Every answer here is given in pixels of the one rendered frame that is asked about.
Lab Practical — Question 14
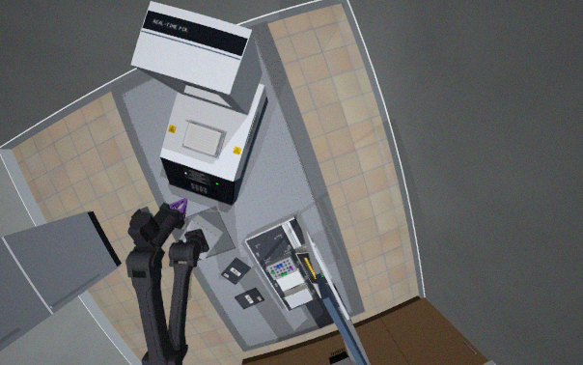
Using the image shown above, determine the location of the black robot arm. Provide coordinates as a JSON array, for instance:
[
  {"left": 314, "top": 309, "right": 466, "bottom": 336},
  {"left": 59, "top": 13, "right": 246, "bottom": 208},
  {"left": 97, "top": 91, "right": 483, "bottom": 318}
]
[{"left": 125, "top": 207, "right": 209, "bottom": 365}]

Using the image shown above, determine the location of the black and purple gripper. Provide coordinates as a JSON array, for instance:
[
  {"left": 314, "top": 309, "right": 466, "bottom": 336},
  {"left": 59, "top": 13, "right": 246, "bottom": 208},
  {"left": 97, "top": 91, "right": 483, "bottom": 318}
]
[{"left": 159, "top": 198, "right": 187, "bottom": 236}]

